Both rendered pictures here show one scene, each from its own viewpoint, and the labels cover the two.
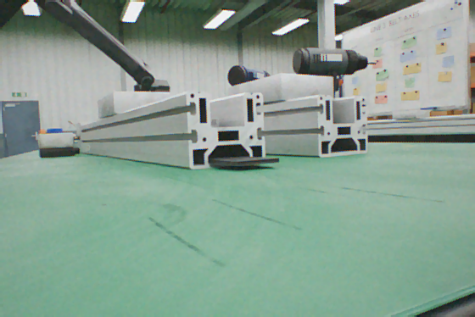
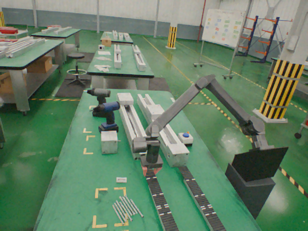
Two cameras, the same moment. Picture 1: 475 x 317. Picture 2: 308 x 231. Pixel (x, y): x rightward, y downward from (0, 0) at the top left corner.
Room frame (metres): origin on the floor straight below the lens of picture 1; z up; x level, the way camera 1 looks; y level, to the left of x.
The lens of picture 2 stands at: (2.08, 0.47, 1.53)
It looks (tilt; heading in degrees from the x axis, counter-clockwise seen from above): 27 degrees down; 191
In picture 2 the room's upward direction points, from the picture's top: 7 degrees clockwise
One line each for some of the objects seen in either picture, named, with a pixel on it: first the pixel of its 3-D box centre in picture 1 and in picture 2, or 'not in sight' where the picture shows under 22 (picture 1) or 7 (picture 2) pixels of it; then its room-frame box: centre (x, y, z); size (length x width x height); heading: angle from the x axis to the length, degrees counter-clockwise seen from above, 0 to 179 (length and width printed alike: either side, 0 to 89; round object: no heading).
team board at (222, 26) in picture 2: not in sight; (218, 42); (-4.87, 0.88, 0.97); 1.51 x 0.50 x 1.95; 45
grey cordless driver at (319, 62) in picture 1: (338, 97); (96, 102); (0.82, -0.23, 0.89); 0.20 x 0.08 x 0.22; 104
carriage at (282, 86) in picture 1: (277, 101); (124, 100); (0.64, -0.08, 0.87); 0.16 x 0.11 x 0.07; 31
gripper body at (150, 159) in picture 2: not in sight; (152, 156); (1.33, 0.34, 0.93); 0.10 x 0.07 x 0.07; 121
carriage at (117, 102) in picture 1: (132, 112); (155, 113); (0.76, 0.22, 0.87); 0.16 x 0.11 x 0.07; 31
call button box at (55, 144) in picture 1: (59, 144); (184, 139); (0.93, 0.46, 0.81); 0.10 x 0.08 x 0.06; 121
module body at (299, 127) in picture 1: (214, 132); (130, 120); (0.85, 0.05, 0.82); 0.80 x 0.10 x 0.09; 31
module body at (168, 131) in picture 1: (133, 136); (154, 118); (0.76, 0.22, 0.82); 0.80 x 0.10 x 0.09; 31
